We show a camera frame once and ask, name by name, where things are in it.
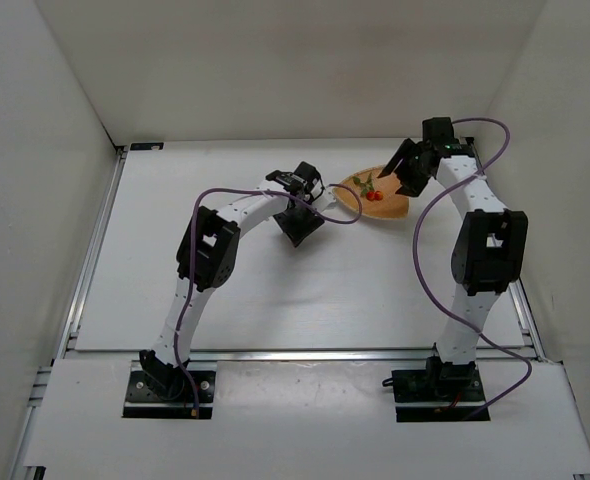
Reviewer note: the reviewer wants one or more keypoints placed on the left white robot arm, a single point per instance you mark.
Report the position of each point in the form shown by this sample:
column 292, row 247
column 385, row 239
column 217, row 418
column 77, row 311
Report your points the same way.
column 206, row 259

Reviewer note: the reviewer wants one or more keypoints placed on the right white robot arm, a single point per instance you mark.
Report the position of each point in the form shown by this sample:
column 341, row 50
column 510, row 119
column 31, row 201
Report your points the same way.
column 440, row 132

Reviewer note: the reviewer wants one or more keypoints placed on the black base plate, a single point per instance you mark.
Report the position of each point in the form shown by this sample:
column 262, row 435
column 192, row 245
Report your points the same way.
column 144, row 401
column 416, row 401

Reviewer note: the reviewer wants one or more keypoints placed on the woven triangular fruit basket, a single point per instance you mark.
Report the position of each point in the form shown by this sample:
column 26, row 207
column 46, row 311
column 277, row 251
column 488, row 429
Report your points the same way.
column 392, row 207

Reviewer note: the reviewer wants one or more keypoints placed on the front aluminium rail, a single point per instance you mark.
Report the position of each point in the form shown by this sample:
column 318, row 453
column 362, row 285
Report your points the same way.
column 484, row 353

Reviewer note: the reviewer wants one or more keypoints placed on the left black corner bracket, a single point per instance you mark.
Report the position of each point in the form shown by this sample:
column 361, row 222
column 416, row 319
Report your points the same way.
column 146, row 146

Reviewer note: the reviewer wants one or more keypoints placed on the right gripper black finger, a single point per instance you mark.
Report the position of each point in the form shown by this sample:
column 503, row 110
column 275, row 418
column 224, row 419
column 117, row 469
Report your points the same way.
column 405, row 149
column 411, row 184

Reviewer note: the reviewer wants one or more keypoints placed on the left aluminium rail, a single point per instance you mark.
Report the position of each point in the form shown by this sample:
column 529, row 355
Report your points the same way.
column 75, row 310

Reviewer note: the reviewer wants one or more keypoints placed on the cherry pair with green leaves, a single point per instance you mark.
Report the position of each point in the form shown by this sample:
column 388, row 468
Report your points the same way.
column 366, row 187

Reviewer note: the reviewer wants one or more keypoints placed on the right aluminium rail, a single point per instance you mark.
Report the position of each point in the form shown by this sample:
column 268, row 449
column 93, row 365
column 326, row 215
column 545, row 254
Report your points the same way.
column 520, row 300

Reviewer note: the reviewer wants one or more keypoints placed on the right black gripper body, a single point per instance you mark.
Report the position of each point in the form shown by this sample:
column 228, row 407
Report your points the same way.
column 410, row 163

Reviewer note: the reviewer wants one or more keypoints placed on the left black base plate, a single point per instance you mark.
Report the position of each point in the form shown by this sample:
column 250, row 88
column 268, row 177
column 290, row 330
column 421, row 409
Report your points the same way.
column 144, row 401

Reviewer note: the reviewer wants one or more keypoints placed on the aluminium rail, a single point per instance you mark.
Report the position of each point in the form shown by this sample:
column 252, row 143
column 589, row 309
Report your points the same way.
column 520, row 300
column 75, row 310
column 484, row 353

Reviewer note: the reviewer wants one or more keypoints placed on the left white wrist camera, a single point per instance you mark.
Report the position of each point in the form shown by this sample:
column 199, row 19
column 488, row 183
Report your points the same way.
column 322, row 198

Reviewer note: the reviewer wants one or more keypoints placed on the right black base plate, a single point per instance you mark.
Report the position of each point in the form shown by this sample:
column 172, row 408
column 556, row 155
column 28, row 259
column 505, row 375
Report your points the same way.
column 416, row 401

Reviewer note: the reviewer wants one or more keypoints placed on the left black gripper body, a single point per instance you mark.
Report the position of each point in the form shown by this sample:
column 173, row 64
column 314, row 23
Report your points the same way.
column 297, row 220

